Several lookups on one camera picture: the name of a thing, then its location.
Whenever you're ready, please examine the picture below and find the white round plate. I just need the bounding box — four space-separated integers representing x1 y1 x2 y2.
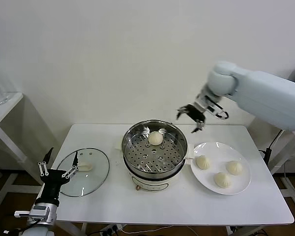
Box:
189 142 252 196

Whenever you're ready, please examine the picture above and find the white side table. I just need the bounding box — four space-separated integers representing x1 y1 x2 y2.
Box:
0 92 50 207

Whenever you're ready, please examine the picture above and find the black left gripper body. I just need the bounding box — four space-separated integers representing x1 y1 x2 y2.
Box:
38 169 67 206

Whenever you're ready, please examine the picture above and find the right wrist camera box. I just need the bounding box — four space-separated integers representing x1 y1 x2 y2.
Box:
207 99 229 120

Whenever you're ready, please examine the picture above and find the white steamed baozi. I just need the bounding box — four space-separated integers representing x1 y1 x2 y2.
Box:
213 172 232 189
195 155 211 170
225 160 244 176
147 131 164 146

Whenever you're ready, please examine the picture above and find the black cable with white plug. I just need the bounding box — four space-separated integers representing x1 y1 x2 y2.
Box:
258 130 285 166

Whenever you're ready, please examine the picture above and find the stainless steel steamer basket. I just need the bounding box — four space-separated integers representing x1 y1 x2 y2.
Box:
121 119 188 174

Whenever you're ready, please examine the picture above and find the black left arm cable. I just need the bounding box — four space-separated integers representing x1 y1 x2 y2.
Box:
3 216 40 234

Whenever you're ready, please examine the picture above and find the white power strip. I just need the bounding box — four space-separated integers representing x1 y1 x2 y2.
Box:
98 225 122 236

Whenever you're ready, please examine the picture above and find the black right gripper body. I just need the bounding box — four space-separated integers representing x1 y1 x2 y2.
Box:
185 104 207 123

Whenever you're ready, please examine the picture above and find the round glass pot lid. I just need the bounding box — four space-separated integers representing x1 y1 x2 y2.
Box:
56 147 111 197

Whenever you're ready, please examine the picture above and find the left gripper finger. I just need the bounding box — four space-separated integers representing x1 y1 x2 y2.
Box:
61 150 80 179
37 147 55 177

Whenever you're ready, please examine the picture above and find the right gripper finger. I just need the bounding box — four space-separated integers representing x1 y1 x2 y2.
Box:
176 105 189 120
191 121 206 134

